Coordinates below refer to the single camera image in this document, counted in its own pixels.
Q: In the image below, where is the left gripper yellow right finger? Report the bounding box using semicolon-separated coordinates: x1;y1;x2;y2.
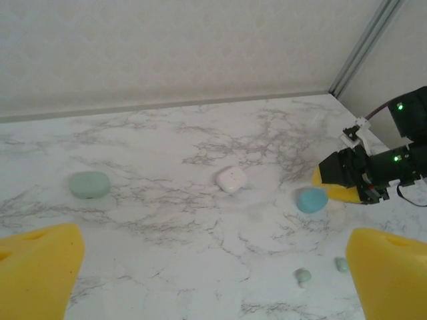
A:
345;227;427;320

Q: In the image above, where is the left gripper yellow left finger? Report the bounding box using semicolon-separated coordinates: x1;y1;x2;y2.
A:
0;222;86;320

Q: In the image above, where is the blue earbud charging case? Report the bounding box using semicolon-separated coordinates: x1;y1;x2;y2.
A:
296;187;330;215

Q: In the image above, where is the white earbud charging case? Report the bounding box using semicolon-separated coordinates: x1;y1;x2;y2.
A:
215;165;247;193

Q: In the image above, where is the mint green earbud charging case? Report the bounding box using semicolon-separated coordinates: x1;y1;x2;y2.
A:
69;171;111;200

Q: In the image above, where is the thin black wire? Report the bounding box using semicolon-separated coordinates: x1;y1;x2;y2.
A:
396;181;427;208

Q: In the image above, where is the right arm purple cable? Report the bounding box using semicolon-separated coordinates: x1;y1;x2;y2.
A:
365;101;394;121

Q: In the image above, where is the aluminium frame post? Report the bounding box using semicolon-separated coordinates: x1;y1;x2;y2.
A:
328;0;401;97

